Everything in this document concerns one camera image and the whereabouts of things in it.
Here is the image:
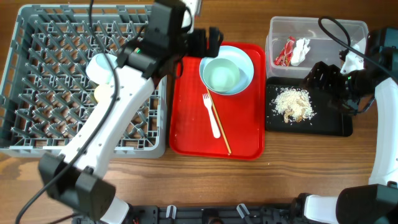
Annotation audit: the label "grey plastic dishwasher rack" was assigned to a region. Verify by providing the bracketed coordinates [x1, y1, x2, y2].
[1, 4, 152, 157]

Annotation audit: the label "light blue round plate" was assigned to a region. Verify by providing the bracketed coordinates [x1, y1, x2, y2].
[199, 45, 254, 95]

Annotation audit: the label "crumpled white tissue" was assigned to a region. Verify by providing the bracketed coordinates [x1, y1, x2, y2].
[290, 38, 310, 66]

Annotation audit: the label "pale green bowl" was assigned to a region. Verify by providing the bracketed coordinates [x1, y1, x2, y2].
[202, 58, 240, 93]

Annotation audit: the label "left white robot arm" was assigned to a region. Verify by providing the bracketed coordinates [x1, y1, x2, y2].
[39, 1, 224, 223]

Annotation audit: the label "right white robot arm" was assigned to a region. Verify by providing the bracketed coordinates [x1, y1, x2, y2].
[302, 27, 397, 223]

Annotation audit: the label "rice and food scraps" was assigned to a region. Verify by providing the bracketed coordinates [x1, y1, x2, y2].
[269, 87, 317, 123]

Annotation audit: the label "red snack wrapper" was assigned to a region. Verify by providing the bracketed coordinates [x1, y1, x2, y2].
[274, 36, 295, 67]

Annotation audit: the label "black waste tray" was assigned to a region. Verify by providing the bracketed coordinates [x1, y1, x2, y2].
[266, 77, 353, 137]

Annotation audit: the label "clear plastic waste bin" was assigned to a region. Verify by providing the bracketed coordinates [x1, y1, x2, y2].
[266, 16, 369, 79]

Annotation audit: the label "red plastic tray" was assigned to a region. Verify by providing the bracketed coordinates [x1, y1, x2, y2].
[169, 42, 266, 160]

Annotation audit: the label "light blue bowl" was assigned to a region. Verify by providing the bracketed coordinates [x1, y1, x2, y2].
[86, 54, 117, 85]

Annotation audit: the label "yellow plastic cup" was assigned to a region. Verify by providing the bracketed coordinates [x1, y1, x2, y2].
[94, 84, 113, 103]

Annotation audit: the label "white plastic fork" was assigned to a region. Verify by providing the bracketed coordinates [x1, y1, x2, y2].
[203, 93, 221, 139]

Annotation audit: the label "wooden chopstick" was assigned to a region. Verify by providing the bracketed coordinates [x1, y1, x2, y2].
[206, 87, 232, 156]

